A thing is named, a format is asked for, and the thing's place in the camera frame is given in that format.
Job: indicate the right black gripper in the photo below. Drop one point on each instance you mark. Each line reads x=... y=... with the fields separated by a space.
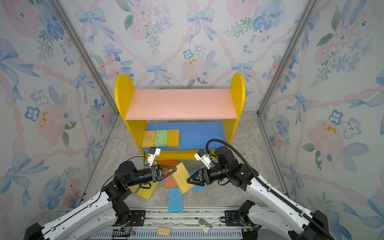
x=201 y=174

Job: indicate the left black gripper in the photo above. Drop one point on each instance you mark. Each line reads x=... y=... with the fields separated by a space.
x=156 y=173

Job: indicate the tan yellow sponge front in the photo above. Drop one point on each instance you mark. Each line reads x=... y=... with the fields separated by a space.
x=180 y=176

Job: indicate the green sponge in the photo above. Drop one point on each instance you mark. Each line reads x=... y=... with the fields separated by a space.
x=161 y=138

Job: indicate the dull yellow sponge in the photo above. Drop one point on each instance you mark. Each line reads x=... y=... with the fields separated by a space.
x=148 y=139

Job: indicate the deep yellow sponge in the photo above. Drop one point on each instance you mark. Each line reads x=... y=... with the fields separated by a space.
x=173 y=138

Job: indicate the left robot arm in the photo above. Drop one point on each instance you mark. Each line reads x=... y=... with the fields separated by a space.
x=105 y=209

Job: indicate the yellow shelf pink blue boards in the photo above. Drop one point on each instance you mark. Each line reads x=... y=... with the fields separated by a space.
x=199 y=114

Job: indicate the blue sponge right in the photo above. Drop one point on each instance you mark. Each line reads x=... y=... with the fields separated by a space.
x=197 y=188

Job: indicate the blue sponge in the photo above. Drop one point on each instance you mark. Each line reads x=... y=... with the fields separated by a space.
x=175 y=204
x=197 y=188

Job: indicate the light orange sponge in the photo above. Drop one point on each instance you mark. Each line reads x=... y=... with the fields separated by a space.
x=170 y=183

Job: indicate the dark orange sponge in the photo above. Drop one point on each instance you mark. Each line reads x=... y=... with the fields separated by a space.
x=172 y=163

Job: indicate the bright yellow sponge left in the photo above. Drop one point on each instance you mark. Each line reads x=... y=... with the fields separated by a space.
x=146 y=191

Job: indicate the blue sponge front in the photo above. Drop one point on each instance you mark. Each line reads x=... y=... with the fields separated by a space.
x=175 y=204

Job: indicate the yellow sponge far left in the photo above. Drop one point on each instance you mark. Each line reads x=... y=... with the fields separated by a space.
x=134 y=189

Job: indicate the metal clip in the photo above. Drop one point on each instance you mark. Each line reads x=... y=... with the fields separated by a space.
x=205 y=226

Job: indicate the small wooden block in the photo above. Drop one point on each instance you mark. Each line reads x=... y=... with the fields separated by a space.
x=162 y=231

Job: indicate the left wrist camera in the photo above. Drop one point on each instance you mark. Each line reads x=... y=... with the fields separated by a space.
x=153 y=153

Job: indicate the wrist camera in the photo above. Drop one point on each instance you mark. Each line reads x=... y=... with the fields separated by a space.
x=153 y=153
x=206 y=159

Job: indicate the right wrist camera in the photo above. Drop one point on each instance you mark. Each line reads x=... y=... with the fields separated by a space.
x=206 y=159

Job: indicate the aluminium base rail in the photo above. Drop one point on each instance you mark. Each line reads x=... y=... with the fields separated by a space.
x=281 y=220

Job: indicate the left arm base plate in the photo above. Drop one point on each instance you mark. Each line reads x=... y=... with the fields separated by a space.
x=135 y=218

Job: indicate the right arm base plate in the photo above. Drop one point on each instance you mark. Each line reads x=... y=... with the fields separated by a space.
x=231 y=219

